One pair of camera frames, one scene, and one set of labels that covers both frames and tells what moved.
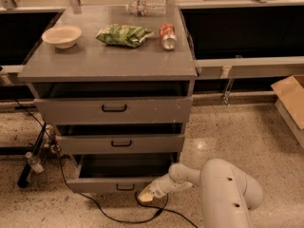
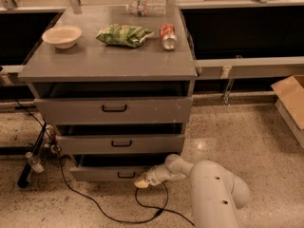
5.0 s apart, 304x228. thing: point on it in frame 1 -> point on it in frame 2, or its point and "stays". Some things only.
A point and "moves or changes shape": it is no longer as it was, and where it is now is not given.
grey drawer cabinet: [118, 87] stays
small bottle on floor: [34, 162] stays
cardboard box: [290, 104] stays
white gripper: [162, 184] -> [154, 175]
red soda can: [168, 37] stays
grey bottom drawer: [119, 172] moves or changes shape
